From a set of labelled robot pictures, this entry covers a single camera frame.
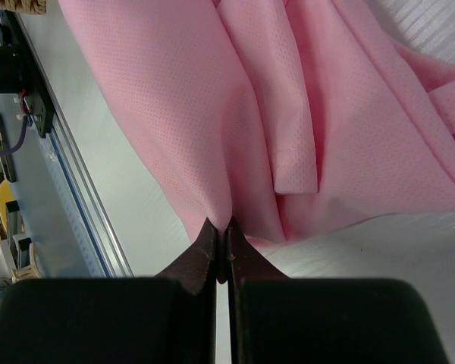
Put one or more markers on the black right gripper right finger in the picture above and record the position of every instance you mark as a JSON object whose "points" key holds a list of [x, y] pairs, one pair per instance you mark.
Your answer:
{"points": [[277, 319]]}

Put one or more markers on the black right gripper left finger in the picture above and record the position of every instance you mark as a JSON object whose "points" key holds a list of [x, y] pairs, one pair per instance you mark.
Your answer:
{"points": [[167, 318]]}

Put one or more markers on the pink t shirt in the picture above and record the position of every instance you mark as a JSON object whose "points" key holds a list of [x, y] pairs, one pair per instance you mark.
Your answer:
{"points": [[292, 117]]}

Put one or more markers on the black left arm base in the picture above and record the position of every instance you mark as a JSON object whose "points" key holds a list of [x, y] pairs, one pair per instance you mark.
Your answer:
{"points": [[20, 73]]}

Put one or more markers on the wicker basket with liner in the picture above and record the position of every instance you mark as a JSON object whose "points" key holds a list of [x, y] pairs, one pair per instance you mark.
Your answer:
{"points": [[36, 7]]}

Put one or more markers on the aluminium mounting rail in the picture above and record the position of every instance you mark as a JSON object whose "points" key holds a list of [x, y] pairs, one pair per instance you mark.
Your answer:
{"points": [[93, 235]]}

